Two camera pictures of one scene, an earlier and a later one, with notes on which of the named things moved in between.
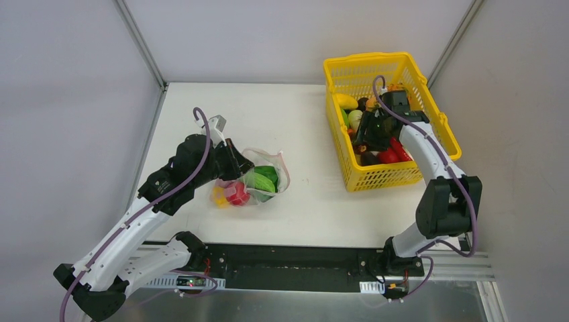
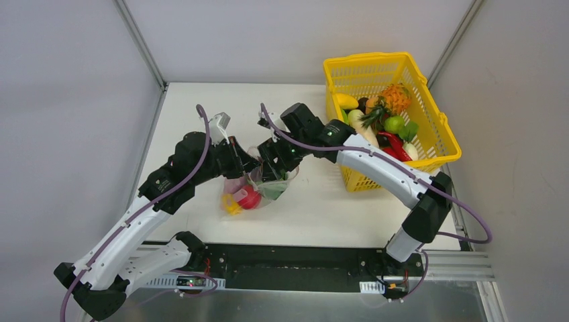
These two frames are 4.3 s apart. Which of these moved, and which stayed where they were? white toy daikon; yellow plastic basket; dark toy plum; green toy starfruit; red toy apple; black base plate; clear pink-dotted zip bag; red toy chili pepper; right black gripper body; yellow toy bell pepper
Moved: red toy apple; yellow toy bell pepper; clear pink-dotted zip bag; right black gripper body
Stayed: green toy starfruit; white toy daikon; black base plate; yellow plastic basket; dark toy plum; red toy chili pepper
